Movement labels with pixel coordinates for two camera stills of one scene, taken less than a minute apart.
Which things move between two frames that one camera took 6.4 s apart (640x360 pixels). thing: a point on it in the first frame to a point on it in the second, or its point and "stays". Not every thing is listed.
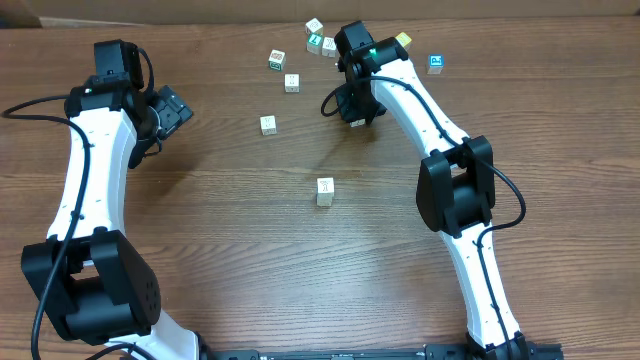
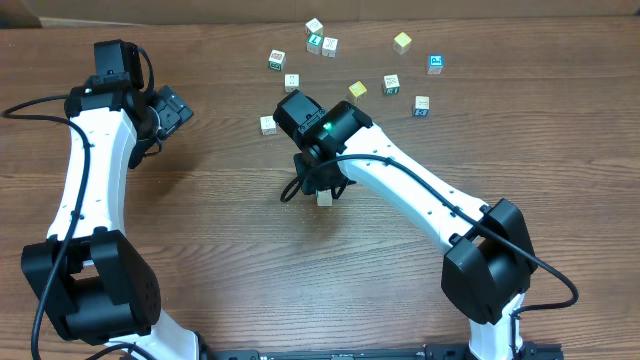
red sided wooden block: x=292 y=83 stays
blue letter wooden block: x=325 y=190 stays
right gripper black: x=358 y=113 to x=317 y=181
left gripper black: x=173 y=104 stays
